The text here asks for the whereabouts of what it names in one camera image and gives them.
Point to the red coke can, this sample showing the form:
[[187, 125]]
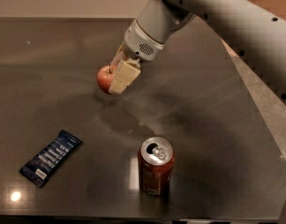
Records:
[[156, 160]]

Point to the red apple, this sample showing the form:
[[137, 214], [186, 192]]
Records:
[[105, 76]]

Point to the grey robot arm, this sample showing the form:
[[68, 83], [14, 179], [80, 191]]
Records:
[[229, 167]]

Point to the dark blue snack bar wrapper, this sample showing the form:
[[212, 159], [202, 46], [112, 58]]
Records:
[[42, 166]]

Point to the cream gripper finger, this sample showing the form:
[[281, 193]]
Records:
[[124, 76], [118, 56]]

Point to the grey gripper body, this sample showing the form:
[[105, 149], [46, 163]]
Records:
[[139, 43]]

